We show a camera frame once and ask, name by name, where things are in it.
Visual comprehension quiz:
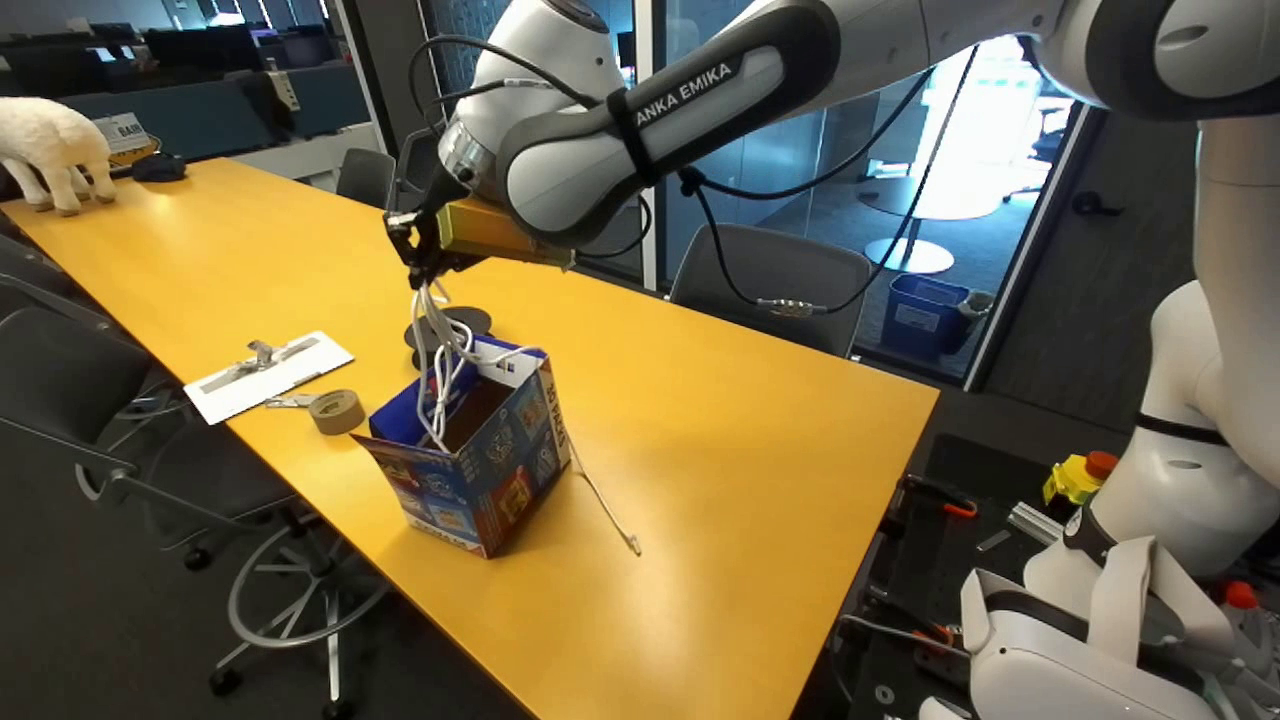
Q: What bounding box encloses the small metal clip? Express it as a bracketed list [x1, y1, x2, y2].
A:
[236, 335, 284, 378]

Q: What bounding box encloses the white VR headset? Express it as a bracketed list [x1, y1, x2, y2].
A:
[955, 531, 1244, 720]

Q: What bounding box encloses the yellow and red toy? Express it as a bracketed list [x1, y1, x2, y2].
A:
[1039, 449, 1121, 513]

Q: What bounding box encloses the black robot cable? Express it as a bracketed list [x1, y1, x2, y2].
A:
[403, 33, 984, 325]

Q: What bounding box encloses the black office chair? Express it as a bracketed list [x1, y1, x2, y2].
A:
[0, 235, 395, 715]

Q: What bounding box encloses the blue bin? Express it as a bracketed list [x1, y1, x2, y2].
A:
[886, 274, 998, 360]

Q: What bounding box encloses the small white box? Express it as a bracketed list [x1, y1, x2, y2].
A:
[93, 112, 162, 172]

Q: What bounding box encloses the grey tape roll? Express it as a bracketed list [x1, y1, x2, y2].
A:
[310, 385, 370, 441]

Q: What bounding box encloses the white paper strip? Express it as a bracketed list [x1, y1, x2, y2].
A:
[182, 328, 361, 434]

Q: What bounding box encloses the blue printed cardboard box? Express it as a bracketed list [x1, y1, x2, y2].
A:
[354, 335, 577, 559]

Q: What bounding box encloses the small black object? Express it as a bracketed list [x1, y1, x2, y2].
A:
[133, 153, 192, 189]

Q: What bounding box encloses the white plush animal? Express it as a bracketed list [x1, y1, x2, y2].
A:
[0, 91, 119, 218]

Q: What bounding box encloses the black tool cart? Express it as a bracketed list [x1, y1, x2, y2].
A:
[833, 434, 1071, 720]

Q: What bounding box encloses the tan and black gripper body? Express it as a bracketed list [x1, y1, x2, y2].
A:
[390, 196, 543, 270]

